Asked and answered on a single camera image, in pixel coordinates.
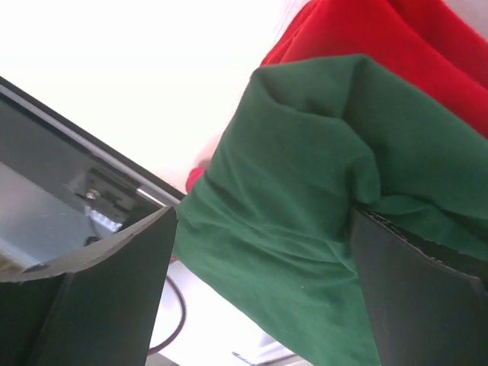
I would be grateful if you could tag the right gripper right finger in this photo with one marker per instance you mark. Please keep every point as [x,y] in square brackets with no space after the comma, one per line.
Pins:
[427,304]

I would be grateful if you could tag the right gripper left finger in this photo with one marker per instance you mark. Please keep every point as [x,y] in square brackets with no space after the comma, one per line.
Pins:
[95,306]

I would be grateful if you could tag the green t shirt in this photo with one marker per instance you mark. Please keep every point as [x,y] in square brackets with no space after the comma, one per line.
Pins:
[266,224]

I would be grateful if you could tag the red t shirt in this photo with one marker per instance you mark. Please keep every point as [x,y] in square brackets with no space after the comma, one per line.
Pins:
[400,49]

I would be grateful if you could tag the aluminium frame rail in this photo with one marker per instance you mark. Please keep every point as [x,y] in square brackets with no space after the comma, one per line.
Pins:
[37,227]

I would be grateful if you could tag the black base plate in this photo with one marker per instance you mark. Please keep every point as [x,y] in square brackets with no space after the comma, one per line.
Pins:
[75,166]

